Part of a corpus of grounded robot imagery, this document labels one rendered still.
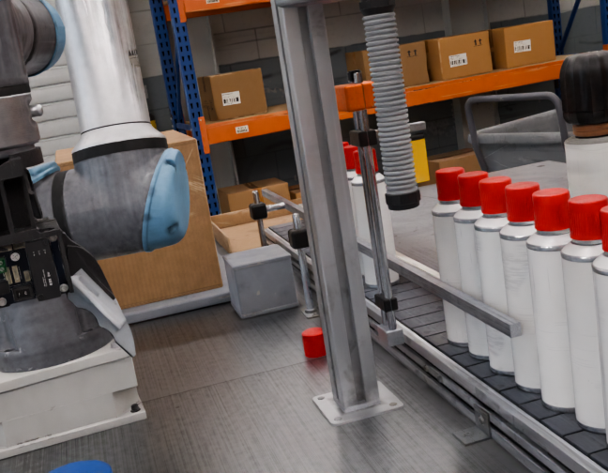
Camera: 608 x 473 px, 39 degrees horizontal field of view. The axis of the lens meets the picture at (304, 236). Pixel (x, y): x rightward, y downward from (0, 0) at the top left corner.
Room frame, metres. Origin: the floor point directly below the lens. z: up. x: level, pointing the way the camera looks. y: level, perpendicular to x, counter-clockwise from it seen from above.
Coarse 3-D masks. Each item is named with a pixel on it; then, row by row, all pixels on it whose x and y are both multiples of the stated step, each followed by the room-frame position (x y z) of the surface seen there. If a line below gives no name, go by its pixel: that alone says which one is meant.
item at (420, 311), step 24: (288, 240) 1.63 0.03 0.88; (408, 288) 1.19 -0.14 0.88; (408, 312) 1.09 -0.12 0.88; (432, 312) 1.07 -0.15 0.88; (432, 336) 0.98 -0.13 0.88; (456, 360) 0.89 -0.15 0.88; (480, 360) 0.88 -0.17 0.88; (504, 384) 0.81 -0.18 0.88; (528, 408) 0.75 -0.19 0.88; (576, 432) 0.69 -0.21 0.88; (600, 456) 0.64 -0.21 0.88
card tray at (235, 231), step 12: (216, 216) 2.10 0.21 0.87; (228, 216) 2.10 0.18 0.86; (240, 216) 2.11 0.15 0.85; (276, 216) 2.13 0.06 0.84; (288, 216) 2.12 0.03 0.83; (216, 228) 1.95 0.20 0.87; (228, 228) 2.09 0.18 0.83; (240, 228) 2.06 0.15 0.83; (252, 228) 2.04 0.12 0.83; (228, 240) 1.80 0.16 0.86; (240, 240) 1.92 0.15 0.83; (252, 240) 1.90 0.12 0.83; (228, 252) 1.83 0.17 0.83
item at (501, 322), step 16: (272, 192) 1.74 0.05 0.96; (288, 208) 1.58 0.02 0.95; (400, 272) 1.03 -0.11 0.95; (416, 272) 0.98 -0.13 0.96; (432, 288) 0.94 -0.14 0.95; (448, 288) 0.90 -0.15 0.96; (464, 304) 0.85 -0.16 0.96; (480, 304) 0.83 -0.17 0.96; (480, 320) 0.82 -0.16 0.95; (496, 320) 0.78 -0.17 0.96; (512, 320) 0.77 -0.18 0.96; (512, 336) 0.76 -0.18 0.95
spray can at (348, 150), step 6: (348, 150) 1.29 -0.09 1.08; (354, 150) 1.29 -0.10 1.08; (348, 156) 1.29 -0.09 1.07; (348, 162) 1.29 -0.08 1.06; (354, 162) 1.29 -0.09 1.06; (348, 168) 1.29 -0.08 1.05; (354, 168) 1.29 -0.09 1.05; (348, 174) 1.29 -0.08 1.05; (354, 174) 1.28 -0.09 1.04; (348, 180) 1.28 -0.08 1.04; (354, 204) 1.28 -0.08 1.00; (354, 210) 1.28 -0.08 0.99; (354, 216) 1.28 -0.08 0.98; (360, 252) 1.28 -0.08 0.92; (360, 258) 1.28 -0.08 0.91; (360, 264) 1.28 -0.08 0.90
